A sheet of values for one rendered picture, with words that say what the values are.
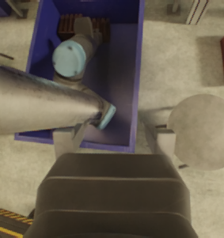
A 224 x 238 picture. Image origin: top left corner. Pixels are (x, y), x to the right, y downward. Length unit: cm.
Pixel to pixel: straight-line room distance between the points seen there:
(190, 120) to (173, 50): 51
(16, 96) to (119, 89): 58
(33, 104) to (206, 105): 65
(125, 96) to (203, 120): 33
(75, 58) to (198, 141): 53
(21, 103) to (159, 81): 86
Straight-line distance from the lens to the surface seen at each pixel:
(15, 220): 82
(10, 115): 20
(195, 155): 71
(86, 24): 63
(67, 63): 49
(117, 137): 71
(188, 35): 116
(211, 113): 75
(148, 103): 95
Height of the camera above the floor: 92
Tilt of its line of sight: 79 degrees down
